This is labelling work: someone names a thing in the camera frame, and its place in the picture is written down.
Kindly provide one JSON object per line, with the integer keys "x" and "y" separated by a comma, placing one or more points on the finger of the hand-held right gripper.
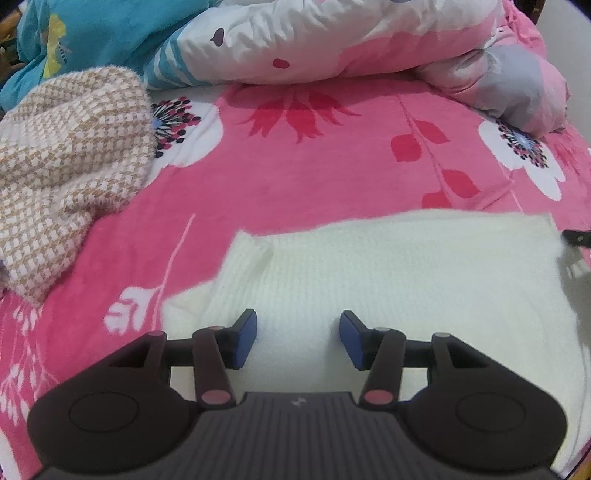
{"x": 579, "y": 239}

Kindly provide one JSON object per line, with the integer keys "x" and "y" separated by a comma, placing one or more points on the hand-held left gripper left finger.
{"x": 242, "y": 344}

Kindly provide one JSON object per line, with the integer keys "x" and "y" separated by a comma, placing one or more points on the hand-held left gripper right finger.
{"x": 351, "y": 344}

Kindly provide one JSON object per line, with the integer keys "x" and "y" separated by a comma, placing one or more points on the white knit sweater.
{"x": 392, "y": 277}

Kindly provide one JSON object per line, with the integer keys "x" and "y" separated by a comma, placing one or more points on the pink floral bed sheet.
{"x": 300, "y": 175}

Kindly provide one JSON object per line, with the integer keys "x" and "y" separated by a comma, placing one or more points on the beige checked knit garment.
{"x": 69, "y": 152}

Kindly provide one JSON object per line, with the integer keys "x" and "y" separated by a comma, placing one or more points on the pink grey white quilt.
{"x": 369, "y": 50}

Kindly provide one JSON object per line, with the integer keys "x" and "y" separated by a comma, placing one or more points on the teal printed blanket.
{"x": 115, "y": 32}

